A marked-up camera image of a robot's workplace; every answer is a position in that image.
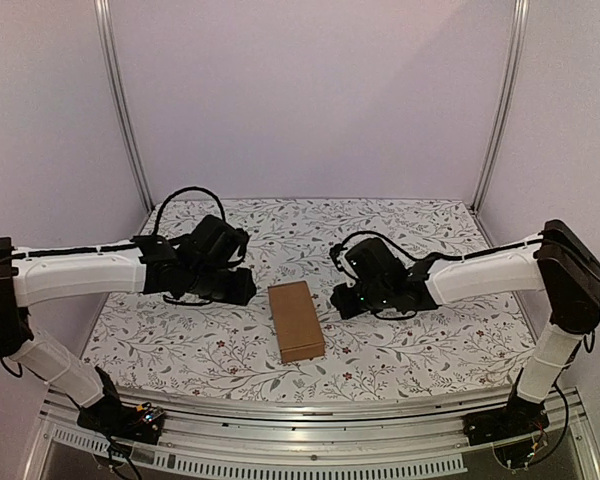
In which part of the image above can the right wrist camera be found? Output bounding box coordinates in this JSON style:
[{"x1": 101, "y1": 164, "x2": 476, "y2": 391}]
[{"x1": 329, "y1": 243, "x2": 345, "y2": 272}]

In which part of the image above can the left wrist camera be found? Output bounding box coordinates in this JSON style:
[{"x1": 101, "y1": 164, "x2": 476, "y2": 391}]
[{"x1": 236, "y1": 229, "x2": 250, "y2": 260}]

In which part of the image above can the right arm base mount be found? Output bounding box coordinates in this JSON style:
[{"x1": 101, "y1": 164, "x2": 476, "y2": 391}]
[{"x1": 462, "y1": 394, "x2": 549, "y2": 446}]

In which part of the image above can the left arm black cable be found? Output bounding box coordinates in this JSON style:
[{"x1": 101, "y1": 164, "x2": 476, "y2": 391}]
[{"x1": 149, "y1": 186, "x2": 228, "y2": 241}]

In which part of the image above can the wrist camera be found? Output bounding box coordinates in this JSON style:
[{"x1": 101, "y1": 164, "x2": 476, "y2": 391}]
[
  {"x1": 329, "y1": 243, "x2": 345, "y2": 272},
  {"x1": 236, "y1": 229, "x2": 250, "y2": 260}
]

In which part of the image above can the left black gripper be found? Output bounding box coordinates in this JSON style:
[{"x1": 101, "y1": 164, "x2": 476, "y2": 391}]
[{"x1": 187, "y1": 265, "x2": 257, "y2": 306}]

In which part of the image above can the brown cardboard box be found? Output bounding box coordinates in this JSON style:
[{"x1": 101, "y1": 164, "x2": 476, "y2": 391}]
[{"x1": 268, "y1": 281, "x2": 325, "y2": 364}]

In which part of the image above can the aluminium front rail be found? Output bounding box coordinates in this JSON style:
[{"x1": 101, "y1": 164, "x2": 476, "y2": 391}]
[{"x1": 23, "y1": 388, "x2": 600, "y2": 479}]

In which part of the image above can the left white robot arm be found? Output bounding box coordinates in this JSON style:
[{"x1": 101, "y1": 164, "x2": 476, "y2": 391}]
[{"x1": 0, "y1": 215, "x2": 256, "y2": 434}]

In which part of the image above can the right aluminium frame post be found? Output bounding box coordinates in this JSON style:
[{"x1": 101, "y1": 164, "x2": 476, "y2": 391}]
[{"x1": 470, "y1": 0, "x2": 530, "y2": 216}]

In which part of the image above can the left aluminium frame post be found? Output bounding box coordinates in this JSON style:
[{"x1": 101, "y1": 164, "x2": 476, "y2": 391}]
[{"x1": 94, "y1": 0, "x2": 154, "y2": 212}]

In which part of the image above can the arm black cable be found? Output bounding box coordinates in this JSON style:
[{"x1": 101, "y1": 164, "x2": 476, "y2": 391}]
[
  {"x1": 149, "y1": 186, "x2": 228, "y2": 241},
  {"x1": 339, "y1": 230, "x2": 600, "y2": 351}
]

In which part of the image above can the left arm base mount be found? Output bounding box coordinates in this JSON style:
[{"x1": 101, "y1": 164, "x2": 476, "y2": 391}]
[{"x1": 77, "y1": 367, "x2": 166, "y2": 445}]

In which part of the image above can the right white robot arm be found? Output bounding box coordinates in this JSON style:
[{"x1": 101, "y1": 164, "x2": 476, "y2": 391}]
[{"x1": 330, "y1": 220, "x2": 600, "y2": 436}]

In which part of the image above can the floral patterned table mat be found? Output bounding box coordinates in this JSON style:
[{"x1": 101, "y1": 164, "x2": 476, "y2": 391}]
[{"x1": 83, "y1": 199, "x2": 533, "y2": 403}]

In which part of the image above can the aluminium frame post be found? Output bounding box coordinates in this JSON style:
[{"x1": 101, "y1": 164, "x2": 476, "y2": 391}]
[
  {"x1": 470, "y1": 0, "x2": 530, "y2": 216},
  {"x1": 94, "y1": 0, "x2": 154, "y2": 212}
]

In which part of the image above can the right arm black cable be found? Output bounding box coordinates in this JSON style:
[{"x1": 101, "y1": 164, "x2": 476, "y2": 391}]
[{"x1": 339, "y1": 230, "x2": 600, "y2": 351}]

